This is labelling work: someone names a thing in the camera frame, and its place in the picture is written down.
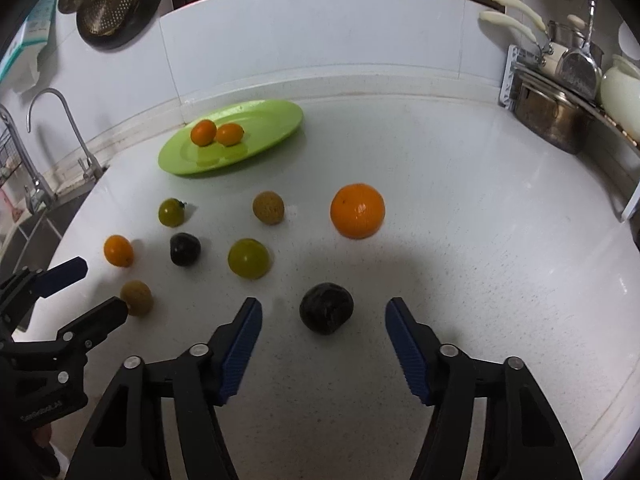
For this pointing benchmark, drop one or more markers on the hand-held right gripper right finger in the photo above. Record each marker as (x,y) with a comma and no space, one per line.
(407,350)

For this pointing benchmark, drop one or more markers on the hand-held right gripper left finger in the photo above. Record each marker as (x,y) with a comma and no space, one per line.
(242,350)

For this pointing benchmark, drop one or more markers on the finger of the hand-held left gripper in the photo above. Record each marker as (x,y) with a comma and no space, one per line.
(100,317)
(62,274)

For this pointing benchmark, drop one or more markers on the brown speckled round fruit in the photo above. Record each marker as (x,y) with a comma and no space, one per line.
(268,207)
(139,296)

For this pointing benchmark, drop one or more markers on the small orange kumquat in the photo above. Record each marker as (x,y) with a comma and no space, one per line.
(118,250)
(203,132)
(230,135)

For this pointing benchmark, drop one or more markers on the large green tomato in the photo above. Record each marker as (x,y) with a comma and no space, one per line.
(248,258)

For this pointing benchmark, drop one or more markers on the large dark plum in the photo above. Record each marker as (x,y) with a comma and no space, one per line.
(326,307)

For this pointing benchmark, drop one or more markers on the small dark plum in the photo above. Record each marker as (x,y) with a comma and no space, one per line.
(185,249)

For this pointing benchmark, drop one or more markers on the small green tomato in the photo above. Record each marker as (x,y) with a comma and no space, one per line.
(171,211)

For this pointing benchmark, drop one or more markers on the large orange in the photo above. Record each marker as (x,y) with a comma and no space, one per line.
(357,217)

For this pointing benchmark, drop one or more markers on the green plate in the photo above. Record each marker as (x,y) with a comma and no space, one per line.
(270,120)

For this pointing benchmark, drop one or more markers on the person's left hand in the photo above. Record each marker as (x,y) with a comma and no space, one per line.
(42,435)

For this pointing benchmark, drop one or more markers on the kitchen sink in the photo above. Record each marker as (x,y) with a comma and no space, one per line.
(35,230)

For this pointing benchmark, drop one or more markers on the steel sink faucet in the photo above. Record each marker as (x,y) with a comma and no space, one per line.
(35,190)

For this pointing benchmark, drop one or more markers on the gooseneck steel faucet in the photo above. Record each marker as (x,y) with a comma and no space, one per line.
(90,165)

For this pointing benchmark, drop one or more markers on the teal and white tissue packet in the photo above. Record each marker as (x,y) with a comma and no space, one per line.
(30,35)

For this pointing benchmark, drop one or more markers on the black frying pan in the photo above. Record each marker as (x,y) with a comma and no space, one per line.
(147,15)

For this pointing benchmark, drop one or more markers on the steel pot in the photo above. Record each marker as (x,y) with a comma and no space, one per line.
(550,115)

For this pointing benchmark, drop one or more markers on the brass mesh strainer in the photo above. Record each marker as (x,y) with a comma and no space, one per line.
(112,2)

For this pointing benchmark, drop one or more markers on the white dish rack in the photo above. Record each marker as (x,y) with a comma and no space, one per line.
(511,77)

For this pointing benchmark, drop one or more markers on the white mug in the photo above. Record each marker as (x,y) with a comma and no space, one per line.
(551,62)

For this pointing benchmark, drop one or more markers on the white ceramic bowl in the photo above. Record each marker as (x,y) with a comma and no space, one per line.
(620,92)

